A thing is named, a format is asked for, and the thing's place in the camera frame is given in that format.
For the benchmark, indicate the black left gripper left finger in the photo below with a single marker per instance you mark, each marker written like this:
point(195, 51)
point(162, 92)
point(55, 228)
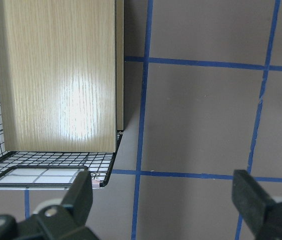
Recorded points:
point(79, 198)

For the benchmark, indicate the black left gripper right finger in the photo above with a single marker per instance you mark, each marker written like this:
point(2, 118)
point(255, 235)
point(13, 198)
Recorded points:
point(251, 200)

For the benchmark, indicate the wire basket with wooden shelf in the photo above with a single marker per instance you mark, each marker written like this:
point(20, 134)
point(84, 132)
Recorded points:
point(61, 91)

